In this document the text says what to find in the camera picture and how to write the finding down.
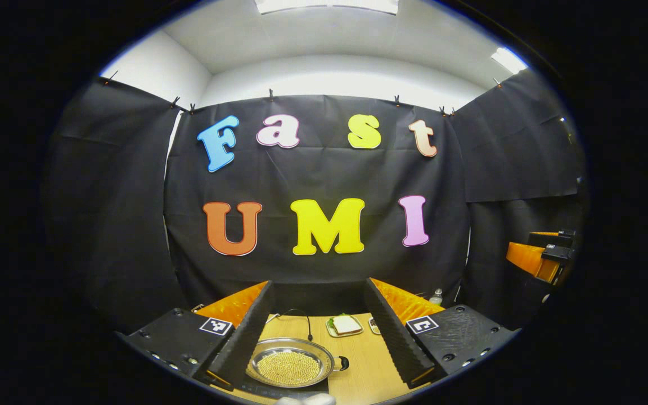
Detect black power cable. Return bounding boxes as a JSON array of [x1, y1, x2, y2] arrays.
[[276, 308, 313, 342]]

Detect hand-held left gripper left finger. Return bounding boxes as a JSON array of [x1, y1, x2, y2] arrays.
[[116, 280, 276, 393]]

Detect small ceiling light panel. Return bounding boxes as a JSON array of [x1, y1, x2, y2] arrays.
[[491, 47, 529, 75]]

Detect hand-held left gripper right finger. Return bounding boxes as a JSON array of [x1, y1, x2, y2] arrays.
[[362, 277, 521, 390]]

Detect sandwich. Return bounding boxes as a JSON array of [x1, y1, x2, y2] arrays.
[[330, 314, 361, 335]]

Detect black induction cooktop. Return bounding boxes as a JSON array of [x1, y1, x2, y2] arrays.
[[237, 360, 330, 394]]

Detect small rectangular plate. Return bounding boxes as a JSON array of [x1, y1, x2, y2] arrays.
[[326, 314, 365, 338]]

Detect black backdrop cloth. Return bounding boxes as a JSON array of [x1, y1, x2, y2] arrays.
[[40, 67, 589, 335]]

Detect steel pot with black handles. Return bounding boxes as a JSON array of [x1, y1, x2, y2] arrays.
[[246, 337, 350, 389]]

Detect large ceiling light panel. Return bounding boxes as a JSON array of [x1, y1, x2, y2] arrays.
[[254, 0, 399, 15]]

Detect pile of soybeans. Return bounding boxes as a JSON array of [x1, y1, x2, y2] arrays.
[[256, 351, 322, 386]]

